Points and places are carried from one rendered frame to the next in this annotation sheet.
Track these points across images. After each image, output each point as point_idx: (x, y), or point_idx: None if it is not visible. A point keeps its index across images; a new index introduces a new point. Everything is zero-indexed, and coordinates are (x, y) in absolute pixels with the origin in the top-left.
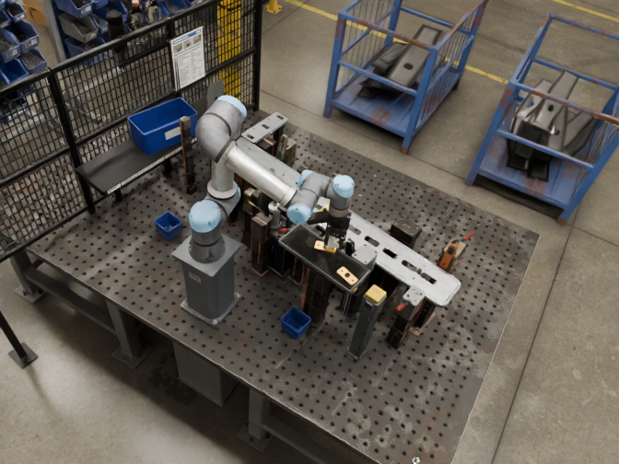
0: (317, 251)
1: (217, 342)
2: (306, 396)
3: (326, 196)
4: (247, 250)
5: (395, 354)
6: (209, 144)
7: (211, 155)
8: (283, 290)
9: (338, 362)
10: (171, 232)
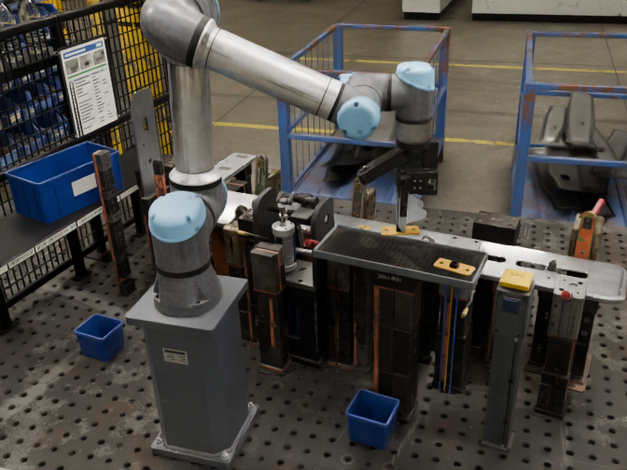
0: (385, 250)
1: None
2: None
3: (392, 102)
4: (244, 346)
5: (564, 427)
6: (173, 22)
7: (179, 43)
8: (327, 383)
9: (475, 464)
10: (108, 341)
